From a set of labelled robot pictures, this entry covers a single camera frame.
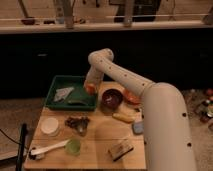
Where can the orange bowl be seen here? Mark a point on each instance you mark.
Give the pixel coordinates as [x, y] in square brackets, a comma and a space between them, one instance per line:
[130, 97]

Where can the orange apple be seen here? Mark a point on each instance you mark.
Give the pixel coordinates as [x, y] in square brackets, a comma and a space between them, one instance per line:
[90, 88]

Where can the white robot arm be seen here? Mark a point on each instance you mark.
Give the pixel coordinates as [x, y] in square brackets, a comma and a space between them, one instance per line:
[167, 137]

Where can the blue sponge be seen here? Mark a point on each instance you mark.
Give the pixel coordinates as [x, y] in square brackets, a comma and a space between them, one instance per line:
[137, 128]

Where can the bunch of dark keys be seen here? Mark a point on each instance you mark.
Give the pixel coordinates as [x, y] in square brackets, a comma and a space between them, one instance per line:
[79, 124]

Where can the green plastic tray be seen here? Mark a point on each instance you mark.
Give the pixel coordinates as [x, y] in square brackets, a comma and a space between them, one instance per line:
[79, 93]

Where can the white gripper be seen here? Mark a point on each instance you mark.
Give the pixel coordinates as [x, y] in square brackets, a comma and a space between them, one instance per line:
[94, 76]

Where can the green bean pod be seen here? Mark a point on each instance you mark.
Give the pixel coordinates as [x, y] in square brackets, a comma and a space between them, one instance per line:
[77, 103]

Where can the dark maroon bowl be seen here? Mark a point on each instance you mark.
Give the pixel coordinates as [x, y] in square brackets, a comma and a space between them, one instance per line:
[112, 98]

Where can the grey cloth piece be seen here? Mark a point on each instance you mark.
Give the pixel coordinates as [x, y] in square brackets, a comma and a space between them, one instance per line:
[62, 93]

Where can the yellow banana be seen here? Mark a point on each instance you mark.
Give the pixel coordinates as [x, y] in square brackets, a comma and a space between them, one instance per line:
[123, 117]

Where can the wooden block eraser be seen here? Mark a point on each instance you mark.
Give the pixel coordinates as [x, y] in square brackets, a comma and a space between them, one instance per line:
[120, 149]

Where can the green cup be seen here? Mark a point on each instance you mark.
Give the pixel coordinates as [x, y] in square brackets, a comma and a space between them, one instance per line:
[73, 147]

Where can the white handled brush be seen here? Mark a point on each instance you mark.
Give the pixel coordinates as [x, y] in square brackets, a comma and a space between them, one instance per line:
[37, 153]

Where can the black stand post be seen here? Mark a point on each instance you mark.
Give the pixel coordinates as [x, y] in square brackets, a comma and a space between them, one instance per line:
[21, 147]

